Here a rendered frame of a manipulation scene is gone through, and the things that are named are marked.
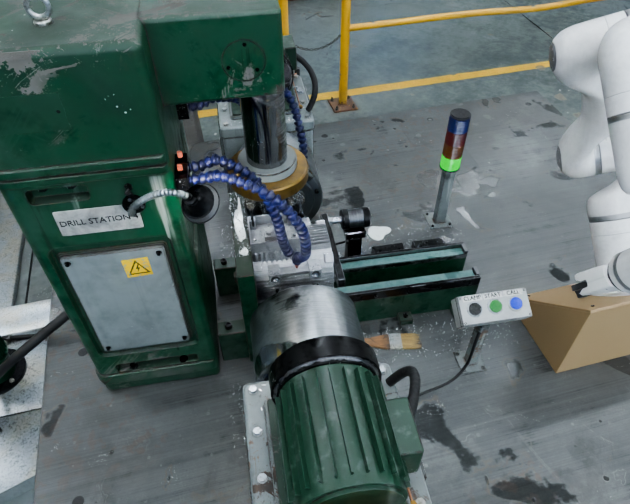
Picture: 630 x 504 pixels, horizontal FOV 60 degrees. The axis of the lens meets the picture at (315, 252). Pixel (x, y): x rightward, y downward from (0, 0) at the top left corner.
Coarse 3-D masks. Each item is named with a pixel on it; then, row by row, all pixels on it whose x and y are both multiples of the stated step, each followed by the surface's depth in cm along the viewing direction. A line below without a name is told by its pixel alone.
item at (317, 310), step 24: (288, 288) 119; (312, 288) 119; (264, 312) 119; (288, 312) 115; (312, 312) 114; (336, 312) 116; (264, 336) 115; (288, 336) 111; (312, 336) 110; (360, 336) 117; (264, 360) 112
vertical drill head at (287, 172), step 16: (256, 96) 104; (272, 96) 105; (256, 112) 107; (272, 112) 108; (256, 128) 110; (272, 128) 110; (256, 144) 112; (272, 144) 113; (240, 160) 119; (256, 160) 116; (272, 160) 115; (288, 160) 119; (304, 160) 122; (272, 176) 116; (288, 176) 118; (304, 176) 119; (240, 192) 118; (288, 192) 117
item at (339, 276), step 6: (324, 216) 155; (330, 228) 151; (330, 234) 150; (330, 240) 148; (336, 252) 145; (336, 258) 143; (336, 264) 142; (336, 270) 140; (342, 270) 140; (336, 276) 140; (342, 276) 139; (336, 282) 141; (342, 282) 139
